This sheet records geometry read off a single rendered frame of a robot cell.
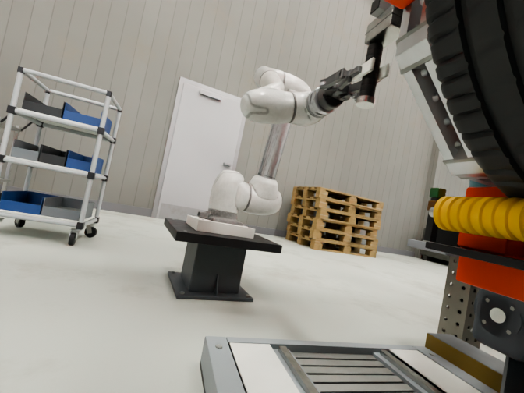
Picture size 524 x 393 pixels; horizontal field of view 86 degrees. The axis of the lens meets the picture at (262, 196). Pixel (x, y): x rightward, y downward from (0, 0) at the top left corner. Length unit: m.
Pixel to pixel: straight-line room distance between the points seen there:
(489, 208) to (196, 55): 4.76
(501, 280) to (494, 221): 0.13
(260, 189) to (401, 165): 5.80
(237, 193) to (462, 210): 1.09
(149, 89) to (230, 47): 1.49
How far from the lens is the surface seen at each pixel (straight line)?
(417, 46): 0.52
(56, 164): 2.18
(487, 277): 0.61
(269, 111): 0.94
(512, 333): 0.91
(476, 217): 0.51
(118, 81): 4.74
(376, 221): 5.05
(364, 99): 0.74
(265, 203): 1.51
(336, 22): 6.55
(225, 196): 1.42
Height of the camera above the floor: 0.46
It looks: 2 degrees up
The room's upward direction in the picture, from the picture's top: 11 degrees clockwise
